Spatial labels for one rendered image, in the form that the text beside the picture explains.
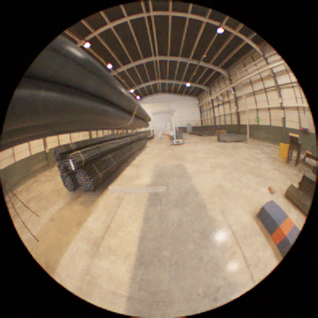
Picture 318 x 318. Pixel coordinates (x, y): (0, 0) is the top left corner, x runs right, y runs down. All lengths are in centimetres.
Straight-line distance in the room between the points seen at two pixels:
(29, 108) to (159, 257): 109
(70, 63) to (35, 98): 15
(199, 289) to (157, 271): 36
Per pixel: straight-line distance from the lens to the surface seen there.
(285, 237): 124
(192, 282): 90
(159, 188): 147
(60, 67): 42
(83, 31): 972
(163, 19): 988
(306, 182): 216
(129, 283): 94
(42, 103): 39
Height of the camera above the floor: 89
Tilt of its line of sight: 16 degrees down
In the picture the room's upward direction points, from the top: 7 degrees counter-clockwise
